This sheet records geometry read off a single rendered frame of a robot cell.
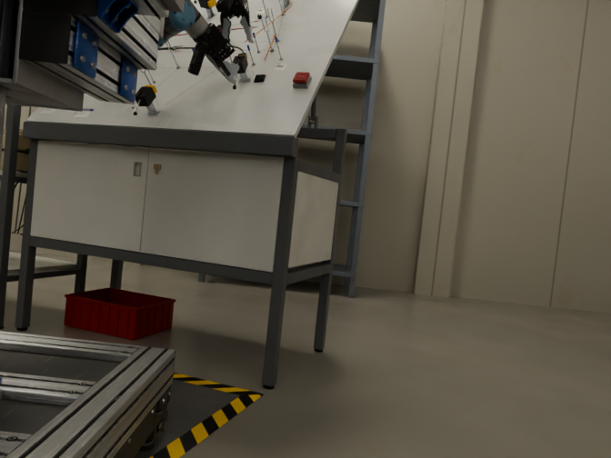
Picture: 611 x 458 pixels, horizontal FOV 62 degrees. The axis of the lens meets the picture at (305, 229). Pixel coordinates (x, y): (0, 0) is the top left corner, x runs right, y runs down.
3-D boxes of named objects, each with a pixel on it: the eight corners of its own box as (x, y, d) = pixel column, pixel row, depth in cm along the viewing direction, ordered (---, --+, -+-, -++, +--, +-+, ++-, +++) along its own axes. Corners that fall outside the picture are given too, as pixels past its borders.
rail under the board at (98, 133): (291, 155, 169) (293, 135, 168) (22, 137, 208) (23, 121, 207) (296, 158, 174) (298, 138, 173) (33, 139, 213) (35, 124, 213)
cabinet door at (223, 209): (271, 273, 175) (283, 157, 173) (138, 252, 193) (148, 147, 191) (274, 272, 177) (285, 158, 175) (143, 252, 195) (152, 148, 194)
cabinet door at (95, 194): (139, 252, 193) (148, 148, 192) (29, 235, 212) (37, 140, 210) (142, 252, 195) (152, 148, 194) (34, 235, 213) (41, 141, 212)
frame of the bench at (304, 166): (271, 390, 175) (295, 157, 172) (14, 329, 215) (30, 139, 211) (324, 351, 232) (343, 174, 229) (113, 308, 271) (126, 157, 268)
